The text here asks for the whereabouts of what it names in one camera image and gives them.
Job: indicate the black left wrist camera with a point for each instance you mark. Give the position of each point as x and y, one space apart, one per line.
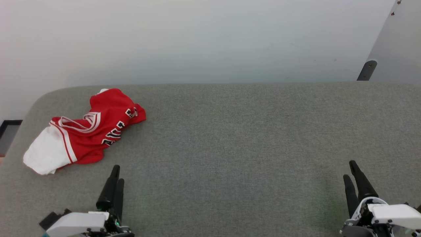
52 220

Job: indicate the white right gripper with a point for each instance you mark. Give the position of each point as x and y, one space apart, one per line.
391 217

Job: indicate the black framed board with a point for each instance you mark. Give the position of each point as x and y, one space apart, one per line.
8 135

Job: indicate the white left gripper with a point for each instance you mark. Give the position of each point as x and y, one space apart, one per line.
79 223

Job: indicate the grey partition panel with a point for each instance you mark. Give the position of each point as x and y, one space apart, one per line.
398 39

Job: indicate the red and white basketball jersey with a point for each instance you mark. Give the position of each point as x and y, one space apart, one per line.
98 131

